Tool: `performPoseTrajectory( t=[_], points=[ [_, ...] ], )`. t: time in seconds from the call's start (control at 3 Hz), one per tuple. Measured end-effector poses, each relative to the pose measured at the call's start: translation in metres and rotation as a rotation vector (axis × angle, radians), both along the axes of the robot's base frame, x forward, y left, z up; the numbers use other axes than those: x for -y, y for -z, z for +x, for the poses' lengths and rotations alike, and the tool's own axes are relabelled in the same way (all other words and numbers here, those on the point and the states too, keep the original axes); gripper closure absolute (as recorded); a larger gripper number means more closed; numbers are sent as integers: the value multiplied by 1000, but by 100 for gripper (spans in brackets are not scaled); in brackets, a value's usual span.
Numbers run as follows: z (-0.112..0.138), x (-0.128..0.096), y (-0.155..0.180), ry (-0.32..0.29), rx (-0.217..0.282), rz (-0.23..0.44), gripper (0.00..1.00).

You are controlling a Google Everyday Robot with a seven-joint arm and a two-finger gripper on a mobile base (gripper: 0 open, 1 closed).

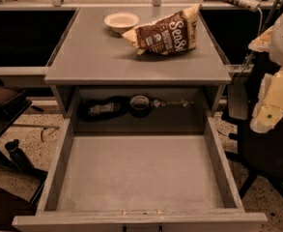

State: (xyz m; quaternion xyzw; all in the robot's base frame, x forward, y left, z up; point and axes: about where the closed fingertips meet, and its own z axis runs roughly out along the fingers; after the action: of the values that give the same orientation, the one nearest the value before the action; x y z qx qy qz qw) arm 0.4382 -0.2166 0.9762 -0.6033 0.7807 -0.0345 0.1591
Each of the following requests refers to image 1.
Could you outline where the black office chair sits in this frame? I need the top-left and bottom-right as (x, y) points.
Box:
(221, 53), (283, 198)

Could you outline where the grey open drawer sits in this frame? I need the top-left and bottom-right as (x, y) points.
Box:
(13, 115), (267, 232)

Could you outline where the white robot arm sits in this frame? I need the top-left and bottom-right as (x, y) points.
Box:
(248, 14), (283, 133)

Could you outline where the brown and yellow chip bag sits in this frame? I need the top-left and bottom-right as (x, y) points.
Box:
(123, 4), (200, 55)

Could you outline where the black tape roll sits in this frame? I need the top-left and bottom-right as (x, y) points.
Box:
(129, 95), (151, 118)

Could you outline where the small metal chain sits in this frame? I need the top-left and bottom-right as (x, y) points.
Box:
(152, 99), (195, 109)

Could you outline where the grey counter cabinet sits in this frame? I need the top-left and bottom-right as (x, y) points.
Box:
(44, 4), (233, 118)

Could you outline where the black cable bundle with plug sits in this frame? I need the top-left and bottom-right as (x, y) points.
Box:
(77, 96), (130, 123)

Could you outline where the white bowl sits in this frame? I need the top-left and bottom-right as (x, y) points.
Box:
(104, 13), (139, 34)

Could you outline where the black stand with dark tray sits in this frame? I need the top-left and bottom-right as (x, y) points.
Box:
(0, 86), (47, 205)

